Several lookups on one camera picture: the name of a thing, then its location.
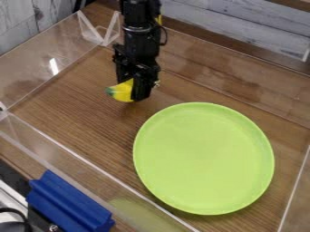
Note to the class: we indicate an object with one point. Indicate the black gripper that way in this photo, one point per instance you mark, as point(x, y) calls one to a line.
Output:
point(135, 59)

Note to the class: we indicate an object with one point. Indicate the yellow toy banana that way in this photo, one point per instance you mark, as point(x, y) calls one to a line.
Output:
point(120, 91)

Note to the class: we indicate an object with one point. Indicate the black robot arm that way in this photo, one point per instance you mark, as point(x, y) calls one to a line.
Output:
point(139, 14)

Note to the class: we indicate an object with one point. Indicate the green round plate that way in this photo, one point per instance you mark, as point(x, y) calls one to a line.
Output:
point(203, 158)

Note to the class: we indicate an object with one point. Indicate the yellow labelled tin can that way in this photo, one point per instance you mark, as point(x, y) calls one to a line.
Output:
point(159, 19)

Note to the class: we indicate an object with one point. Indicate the clear acrylic front barrier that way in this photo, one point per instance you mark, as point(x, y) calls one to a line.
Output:
point(36, 153)

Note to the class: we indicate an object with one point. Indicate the blue plastic clamp block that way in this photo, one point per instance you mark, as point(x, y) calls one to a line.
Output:
point(67, 206)

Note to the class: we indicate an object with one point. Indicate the clear acrylic corner bracket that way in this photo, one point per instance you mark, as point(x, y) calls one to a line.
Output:
point(98, 34)

